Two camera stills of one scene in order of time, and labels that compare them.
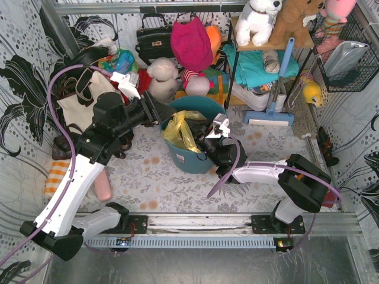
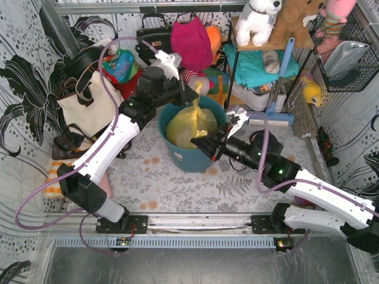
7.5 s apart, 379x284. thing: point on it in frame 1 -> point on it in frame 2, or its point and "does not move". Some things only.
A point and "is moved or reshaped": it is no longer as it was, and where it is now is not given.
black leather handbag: [154, 42] does not move
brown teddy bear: [290, 23] does not move
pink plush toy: [336, 13] does not move
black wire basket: [349, 53] does not move
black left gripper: [152, 107] -> [180, 89]
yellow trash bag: [176, 131] is moved or reshaped
